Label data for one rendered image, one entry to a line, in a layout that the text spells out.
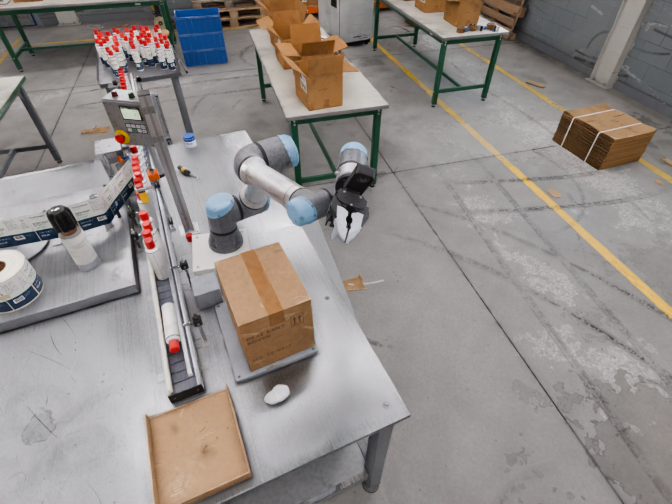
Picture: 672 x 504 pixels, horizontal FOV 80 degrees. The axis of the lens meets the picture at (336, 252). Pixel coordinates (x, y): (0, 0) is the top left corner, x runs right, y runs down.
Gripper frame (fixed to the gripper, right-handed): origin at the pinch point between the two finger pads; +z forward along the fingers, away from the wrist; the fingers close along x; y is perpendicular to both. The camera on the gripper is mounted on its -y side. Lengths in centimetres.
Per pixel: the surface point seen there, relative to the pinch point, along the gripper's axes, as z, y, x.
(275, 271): -27, 50, 9
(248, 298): -14, 52, 15
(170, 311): -20, 82, 40
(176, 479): 32, 83, 18
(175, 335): -10, 80, 34
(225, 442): 20, 79, 8
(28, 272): -29, 97, 96
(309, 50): -261, 68, 26
